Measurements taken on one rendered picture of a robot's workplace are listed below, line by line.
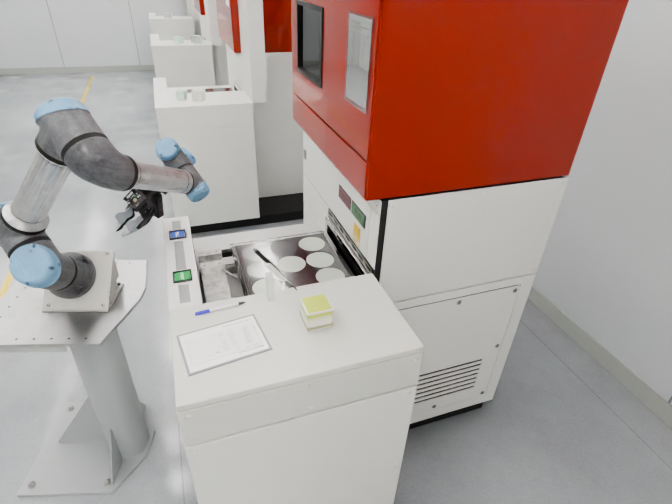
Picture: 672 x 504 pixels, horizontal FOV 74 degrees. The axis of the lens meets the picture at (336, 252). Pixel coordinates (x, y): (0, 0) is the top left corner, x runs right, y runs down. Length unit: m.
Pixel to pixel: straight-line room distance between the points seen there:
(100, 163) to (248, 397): 0.65
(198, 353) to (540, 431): 1.72
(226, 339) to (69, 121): 0.64
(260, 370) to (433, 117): 0.80
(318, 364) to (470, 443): 1.27
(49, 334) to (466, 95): 1.40
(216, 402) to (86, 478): 1.21
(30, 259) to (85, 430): 1.01
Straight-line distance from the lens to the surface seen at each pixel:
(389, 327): 1.26
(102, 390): 1.93
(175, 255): 1.59
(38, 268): 1.49
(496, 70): 1.37
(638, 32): 2.61
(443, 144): 1.35
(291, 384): 1.13
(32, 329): 1.68
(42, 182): 1.40
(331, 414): 1.27
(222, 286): 1.54
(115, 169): 1.23
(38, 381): 2.74
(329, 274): 1.54
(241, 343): 1.20
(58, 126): 1.27
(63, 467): 2.33
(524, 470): 2.29
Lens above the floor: 1.80
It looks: 33 degrees down
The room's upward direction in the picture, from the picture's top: 3 degrees clockwise
